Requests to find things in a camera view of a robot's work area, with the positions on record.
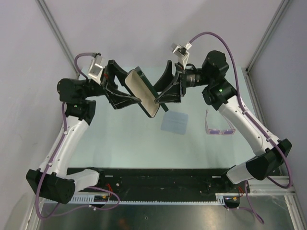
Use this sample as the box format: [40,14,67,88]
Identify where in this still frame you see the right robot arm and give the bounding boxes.
[154,50,292,192]

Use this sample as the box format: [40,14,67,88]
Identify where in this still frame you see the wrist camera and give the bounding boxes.
[171,42,192,69]
[88,53,104,85]

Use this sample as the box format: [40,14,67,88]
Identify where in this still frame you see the aluminium rail right edge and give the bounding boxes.
[241,68,267,126]

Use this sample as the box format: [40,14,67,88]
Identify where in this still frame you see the pink transparent sunglasses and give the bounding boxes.
[204,109,236,136]

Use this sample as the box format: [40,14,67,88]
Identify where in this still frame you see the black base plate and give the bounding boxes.
[79,167,280,202]

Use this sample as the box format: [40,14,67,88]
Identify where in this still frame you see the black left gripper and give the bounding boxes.
[83,61,143,109]

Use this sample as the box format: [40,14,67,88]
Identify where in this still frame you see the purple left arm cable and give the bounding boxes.
[35,51,120,220]

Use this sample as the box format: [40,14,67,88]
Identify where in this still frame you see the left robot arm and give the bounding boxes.
[26,60,140,204]

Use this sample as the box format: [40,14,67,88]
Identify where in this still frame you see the right aluminium frame post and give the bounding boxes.
[245,0,293,73]

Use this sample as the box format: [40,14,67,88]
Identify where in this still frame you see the front aluminium crossbar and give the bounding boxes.
[35,176,295,195]

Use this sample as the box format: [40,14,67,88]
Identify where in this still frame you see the white slotted cable duct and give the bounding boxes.
[44,193,227,206]

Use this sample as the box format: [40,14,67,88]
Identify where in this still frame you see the light blue cleaning cloth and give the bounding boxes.
[161,111,189,135]

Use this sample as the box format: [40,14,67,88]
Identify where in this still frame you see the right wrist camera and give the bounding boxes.
[171,42,192,69]

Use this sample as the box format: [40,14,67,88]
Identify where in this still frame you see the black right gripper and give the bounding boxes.
[150,60,213,104]

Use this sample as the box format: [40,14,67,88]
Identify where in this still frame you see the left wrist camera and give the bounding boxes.
[88,53,104,85]

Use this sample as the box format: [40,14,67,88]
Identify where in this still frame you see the dark green glasses case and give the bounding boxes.
[124,67,169,118]

